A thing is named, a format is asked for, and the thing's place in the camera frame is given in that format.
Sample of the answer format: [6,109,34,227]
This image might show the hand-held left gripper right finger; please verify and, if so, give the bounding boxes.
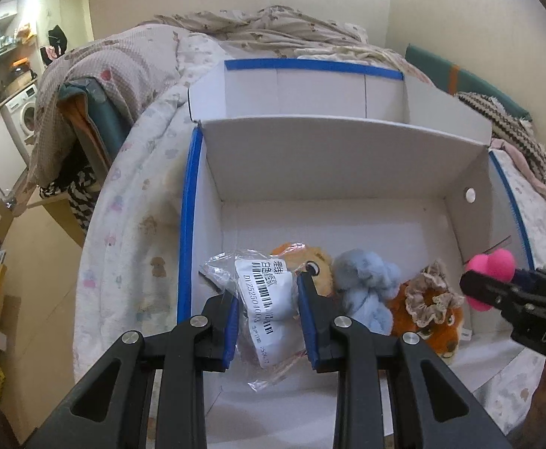
[296,272,512,449]

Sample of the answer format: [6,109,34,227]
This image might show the teal pillow orange stripe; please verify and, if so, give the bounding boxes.
[404,43,533,120]

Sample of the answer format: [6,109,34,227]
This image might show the checkered beige blanket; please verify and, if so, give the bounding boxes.
[25,25,194,188]

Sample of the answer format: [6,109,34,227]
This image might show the tall white cabinet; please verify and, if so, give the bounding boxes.
[55,0,95,43]

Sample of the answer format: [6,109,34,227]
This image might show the wooden side table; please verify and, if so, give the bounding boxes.
[27,194,91,248]

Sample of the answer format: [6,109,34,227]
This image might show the light blue plush toy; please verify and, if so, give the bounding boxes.
[331,249,401,335]

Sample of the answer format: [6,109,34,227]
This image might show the white wall cabinet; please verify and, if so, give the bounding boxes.
[0,0,21,26]

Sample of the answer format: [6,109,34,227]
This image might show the blue cardboard shoe box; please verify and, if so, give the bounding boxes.
[178,58,536,449]

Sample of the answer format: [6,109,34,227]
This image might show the white packet with barcode label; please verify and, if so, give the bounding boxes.
[198,248,311,379]

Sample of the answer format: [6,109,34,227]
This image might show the striped crochet blanket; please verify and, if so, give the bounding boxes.
[455,91,546,207]

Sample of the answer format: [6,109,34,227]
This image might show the black white striped cloth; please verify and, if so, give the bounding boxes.
[39,168,103,235]

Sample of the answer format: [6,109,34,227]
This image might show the pink cloth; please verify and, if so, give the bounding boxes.
[490,138,546,211]

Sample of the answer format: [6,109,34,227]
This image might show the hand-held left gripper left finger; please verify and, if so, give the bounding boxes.
[25,290,241,449]

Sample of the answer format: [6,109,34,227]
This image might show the orange fox plush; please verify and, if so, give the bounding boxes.
[390,281,465,366]

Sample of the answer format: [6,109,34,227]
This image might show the pink soft ball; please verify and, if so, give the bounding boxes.
[464,251,517,312]

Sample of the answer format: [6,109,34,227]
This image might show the dark hanging garment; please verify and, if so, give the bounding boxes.
[47,24,69,50]

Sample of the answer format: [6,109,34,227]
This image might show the yellow bear plush brown scarf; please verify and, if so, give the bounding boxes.
[270,242,334,297]

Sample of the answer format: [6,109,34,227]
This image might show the teal padded board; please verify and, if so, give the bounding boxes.
[59,79,135,174]

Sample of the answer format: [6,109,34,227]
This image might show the white washing machine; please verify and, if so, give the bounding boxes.
[0,85,40,164]

